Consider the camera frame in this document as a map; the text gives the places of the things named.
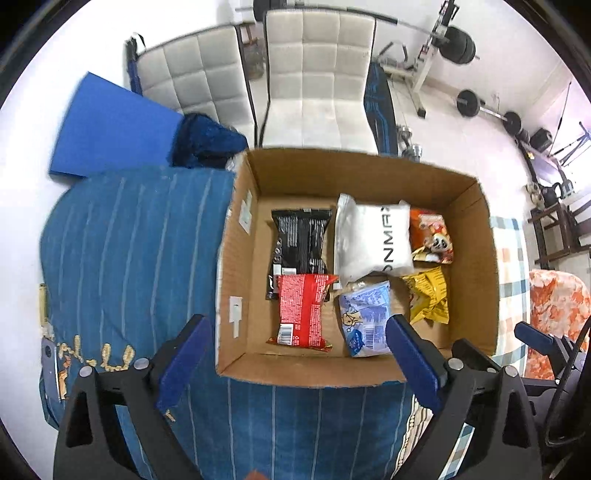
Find yellow snack bag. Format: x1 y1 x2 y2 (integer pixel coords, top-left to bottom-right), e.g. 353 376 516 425
403 267 450 325

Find blue white tissue pack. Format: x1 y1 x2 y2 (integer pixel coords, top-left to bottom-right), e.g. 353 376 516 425
338 281 392 358

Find red snack bag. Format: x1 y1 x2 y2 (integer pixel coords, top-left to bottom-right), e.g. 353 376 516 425
267 274 338 352

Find black snack bag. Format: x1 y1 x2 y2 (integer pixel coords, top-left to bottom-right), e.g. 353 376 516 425
266 208 332 300

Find orange white floral blanket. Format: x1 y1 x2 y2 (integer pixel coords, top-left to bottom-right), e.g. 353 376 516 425
525 269 591 381

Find plaid checkered blanket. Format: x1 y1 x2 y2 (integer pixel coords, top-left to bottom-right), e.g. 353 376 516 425
389 217 530 479

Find blue striped blanket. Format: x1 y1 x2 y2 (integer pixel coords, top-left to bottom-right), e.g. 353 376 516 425
40 167 413 479

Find orange panda snack bag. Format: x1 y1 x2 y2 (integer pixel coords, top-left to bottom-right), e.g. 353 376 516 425
410 207 454 264

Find white pillow pack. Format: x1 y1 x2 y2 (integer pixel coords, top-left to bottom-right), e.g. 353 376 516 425
334 193 414 285

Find open cardboard box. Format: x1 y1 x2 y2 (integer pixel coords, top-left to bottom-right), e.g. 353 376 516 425
215 148 500 388

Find dark wooden chair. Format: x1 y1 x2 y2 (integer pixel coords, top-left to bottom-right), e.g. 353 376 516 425
528 200 590 270

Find chrome dumbbell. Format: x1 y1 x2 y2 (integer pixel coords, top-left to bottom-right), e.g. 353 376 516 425
397 125 423 162

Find dark blue crumpled cloth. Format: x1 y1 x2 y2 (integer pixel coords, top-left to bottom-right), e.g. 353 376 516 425
169 113 249 169

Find black treadmill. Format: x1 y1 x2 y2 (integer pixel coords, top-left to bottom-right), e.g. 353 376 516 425
515 128 567 186

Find blue foam mat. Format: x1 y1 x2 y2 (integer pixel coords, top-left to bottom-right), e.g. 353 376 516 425
49 73 182 177

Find short barbell on floor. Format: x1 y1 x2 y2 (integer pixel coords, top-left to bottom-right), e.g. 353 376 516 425
456 89 522 137

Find white weight rack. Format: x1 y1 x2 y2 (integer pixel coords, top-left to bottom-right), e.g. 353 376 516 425
374 1 459 119

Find grey quilted cushion left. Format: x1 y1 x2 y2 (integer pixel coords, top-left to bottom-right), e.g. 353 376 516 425
136 25 257 148

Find long barbell on rack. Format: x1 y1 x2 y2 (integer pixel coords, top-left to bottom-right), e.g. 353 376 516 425
230 1 480 65

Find white quilted cushion right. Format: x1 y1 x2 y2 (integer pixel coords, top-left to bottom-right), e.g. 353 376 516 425
260 8 378 155

